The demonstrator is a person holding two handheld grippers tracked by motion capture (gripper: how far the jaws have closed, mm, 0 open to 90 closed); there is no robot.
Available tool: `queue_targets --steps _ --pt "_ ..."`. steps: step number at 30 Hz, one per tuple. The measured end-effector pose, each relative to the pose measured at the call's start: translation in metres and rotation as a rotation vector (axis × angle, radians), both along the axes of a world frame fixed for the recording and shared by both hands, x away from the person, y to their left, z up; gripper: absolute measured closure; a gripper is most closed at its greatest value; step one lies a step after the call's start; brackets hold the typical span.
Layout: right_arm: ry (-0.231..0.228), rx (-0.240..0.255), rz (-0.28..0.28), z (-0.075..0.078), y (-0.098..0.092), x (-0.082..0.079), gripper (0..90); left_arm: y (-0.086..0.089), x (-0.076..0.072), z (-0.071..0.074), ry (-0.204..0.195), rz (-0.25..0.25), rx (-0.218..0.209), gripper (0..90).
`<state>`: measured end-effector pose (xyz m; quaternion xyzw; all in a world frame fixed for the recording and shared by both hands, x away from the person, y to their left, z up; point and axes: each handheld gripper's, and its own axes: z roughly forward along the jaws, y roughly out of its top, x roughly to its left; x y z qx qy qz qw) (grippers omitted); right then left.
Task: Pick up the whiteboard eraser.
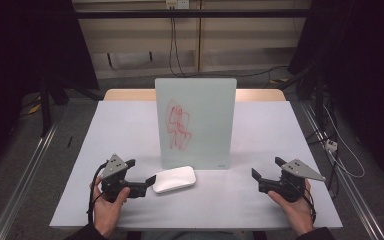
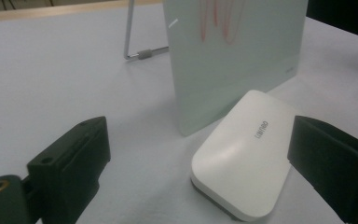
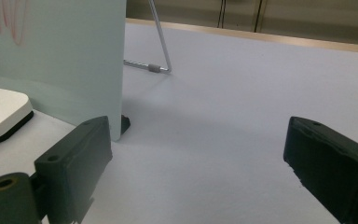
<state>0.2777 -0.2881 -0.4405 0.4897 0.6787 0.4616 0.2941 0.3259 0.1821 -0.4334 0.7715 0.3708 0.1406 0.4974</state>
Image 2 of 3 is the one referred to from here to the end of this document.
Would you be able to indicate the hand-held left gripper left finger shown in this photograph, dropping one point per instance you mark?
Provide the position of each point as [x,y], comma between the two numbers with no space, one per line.
[74,161]

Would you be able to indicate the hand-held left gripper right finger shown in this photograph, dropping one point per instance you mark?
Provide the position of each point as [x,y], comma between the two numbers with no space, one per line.
[335,168]

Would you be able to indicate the white whiteboard eraser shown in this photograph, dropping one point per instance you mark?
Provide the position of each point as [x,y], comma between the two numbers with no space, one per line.
[245,161]

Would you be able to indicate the frosted glass desktop whiteboard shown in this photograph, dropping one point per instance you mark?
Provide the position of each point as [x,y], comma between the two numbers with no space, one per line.
[230,77]

